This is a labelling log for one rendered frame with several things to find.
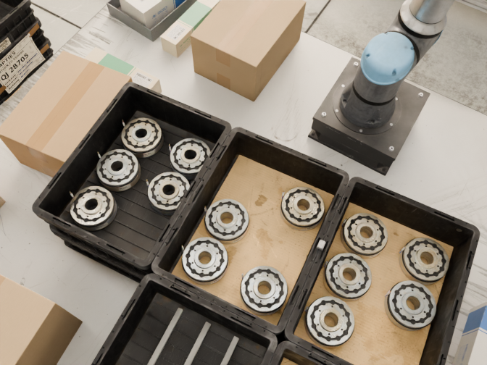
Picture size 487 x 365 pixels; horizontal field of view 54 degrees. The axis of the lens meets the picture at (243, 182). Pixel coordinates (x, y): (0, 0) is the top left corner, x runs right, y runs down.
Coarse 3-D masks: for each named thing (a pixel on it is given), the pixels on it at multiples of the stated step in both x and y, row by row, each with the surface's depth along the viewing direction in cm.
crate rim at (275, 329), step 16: (240, 128) 113; (224, 144) 111; (272, 144) 111; (304, 160) 110; (208, 176) 107; (192, 208) 104; (336, 208) 104; (176, 224) 101; (160, 256) 98; (160, 272) 97; (304, 272) 97; (192, 288) 95; (224, 304) 94; (288, 304) 94; (256, 320) 93
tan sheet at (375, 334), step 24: (336, 240) 111; (408, 240) 111; (384, 264) 109; (384, 288) 106; (432, 288) 106; (360, 312) 104; (384, 312) 104; (360, 336) 101; (384, 336) 101; (408, 336) 101; (360, 360) 99; (384, 360) 99; (408, 360) 99
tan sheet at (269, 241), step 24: (240, 168) 119; (264, 168) 120; (240, 192) 116; (264, 192) 116; (264, 216) 114; (192, 240) 110; (240, 240) 111; (264, 240) 111; (288, 240) 111; (312, 240) 111; (240, 264) 108; (264, 264) 108; (288, 264) 108; (216, 288) 105; (264, 288) 106; (288, 288) 106
